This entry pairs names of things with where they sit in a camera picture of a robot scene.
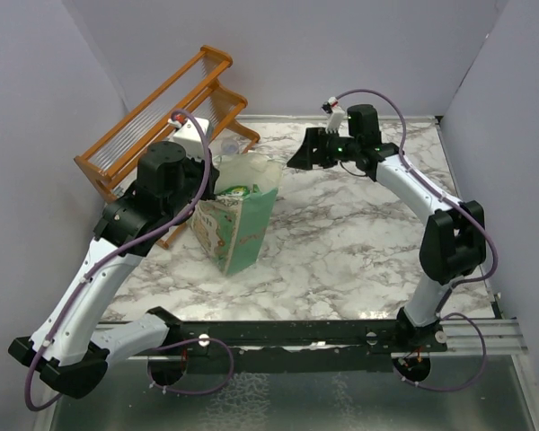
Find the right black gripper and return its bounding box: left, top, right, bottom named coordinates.
left=287, top=128, right=359, bottom=171

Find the green printed paper bag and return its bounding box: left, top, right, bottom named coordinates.
left=189, top=152, right=285, bottom=276

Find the green yellow snack packet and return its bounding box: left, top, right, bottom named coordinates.
left=217, top=184, right=261, bottom=199

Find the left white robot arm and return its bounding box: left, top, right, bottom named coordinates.
left=8, top=141, right=219, bottom=411

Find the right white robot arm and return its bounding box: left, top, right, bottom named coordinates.
left=287, top=103, right=486, bottom=351

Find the small clear plastic jar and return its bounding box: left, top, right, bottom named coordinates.
left=220, top=138, right=240, bottom=156

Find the orange wooden shelf rack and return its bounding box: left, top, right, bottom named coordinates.
left=74, top=44, right=261, bottom=251

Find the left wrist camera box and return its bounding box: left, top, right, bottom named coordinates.
left=167, top=118, right=213, bottom=159

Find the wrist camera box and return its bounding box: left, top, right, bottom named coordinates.
left=322, top=97, right=346, bottom=134
left=167, top=118, right=213, bottom=159

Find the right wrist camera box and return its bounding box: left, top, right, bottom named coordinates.
left=322, top=97, right=346, bottom=134

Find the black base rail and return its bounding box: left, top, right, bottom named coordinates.
left=143, top=305, right=450, bottom=374

